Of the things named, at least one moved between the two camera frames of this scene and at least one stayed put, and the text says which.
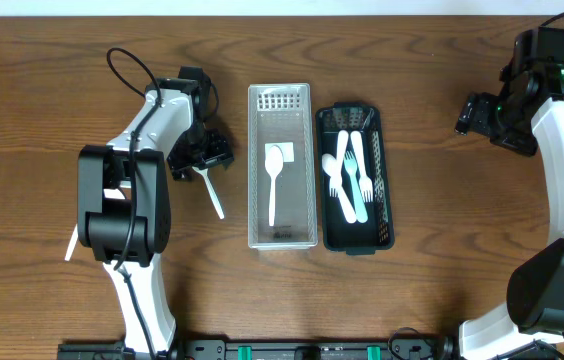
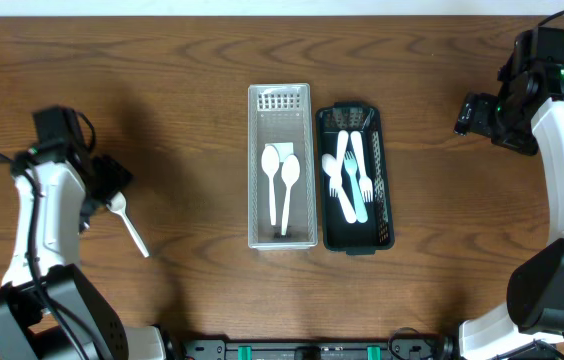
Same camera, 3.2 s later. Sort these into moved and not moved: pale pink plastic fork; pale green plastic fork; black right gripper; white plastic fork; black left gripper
Moved: black left gripper
Not moved: white plastic fork; black right gripper; pale pink plastic fork; pale green plastic fork
